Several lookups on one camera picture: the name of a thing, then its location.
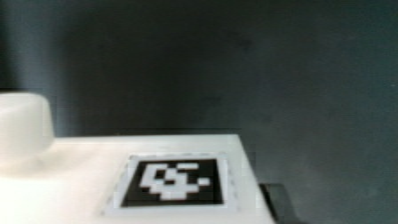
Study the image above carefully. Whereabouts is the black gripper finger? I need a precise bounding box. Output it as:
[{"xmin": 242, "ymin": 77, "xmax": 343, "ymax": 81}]
[{"xmin": 260, "ymin": 183, "xmax": 308, "ymax": 224}]

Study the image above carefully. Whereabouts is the white drawer box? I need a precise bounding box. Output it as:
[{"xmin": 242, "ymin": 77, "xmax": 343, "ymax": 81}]
[{"xmin": 0, "ymin": 93, "xmax": 276, "ymax": 224}]

